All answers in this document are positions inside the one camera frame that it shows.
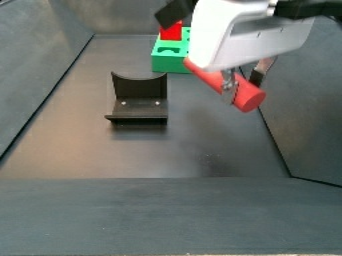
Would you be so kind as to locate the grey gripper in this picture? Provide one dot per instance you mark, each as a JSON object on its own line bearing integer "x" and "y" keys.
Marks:
{"x": 234, "y": 33}

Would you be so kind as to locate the red oval cylinder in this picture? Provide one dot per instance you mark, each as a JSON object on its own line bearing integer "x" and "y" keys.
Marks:
{"x": 237, "y": 90}

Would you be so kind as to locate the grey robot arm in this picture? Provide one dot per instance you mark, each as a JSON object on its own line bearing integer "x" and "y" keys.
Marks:
{"x": 290, "y": 9}

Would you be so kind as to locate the black curved cradle fixture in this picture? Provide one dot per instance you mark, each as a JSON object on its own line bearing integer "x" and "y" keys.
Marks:
{"x": 140, "y": 99}

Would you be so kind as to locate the green shape sorter block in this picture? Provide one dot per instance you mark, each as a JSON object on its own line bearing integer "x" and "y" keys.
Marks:
{"x": 168, "y": 53}

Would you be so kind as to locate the red square block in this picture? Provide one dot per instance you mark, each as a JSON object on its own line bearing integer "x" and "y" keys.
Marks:
{"x": 171, "y": 33}

